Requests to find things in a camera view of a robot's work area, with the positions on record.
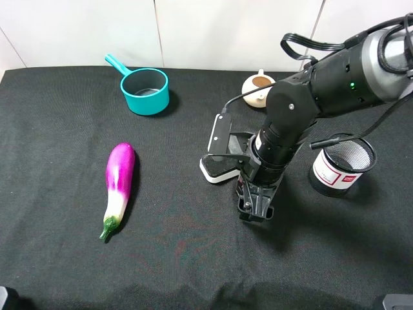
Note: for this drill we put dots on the black white board eraser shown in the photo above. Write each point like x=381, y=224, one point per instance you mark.
x=218, y=171

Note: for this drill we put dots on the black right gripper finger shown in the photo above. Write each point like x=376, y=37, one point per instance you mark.
x=266, y=214
x=246, y=210

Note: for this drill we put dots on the small red black tin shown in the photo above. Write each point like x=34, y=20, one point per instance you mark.
x=239, y=187

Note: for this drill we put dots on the teal saucepan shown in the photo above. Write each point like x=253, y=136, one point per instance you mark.
x=145, y=89

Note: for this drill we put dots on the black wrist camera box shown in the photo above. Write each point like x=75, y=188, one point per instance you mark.
x=224, y=143

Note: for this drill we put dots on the dark right robot base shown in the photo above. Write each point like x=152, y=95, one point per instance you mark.
x=398, y=302

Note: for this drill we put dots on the purple toy eggplant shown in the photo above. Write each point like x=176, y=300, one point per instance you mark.
x=119, y=172

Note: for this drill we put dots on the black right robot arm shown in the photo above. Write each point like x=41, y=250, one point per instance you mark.
x=372, y=69

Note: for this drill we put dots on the cream ceramic teapot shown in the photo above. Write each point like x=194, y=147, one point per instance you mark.
x=257, y=99

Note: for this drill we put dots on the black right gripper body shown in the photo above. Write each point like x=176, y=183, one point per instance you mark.
x=261, y=179

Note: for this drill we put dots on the black mesh pen holder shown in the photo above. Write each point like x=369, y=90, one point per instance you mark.
x=337, y=167

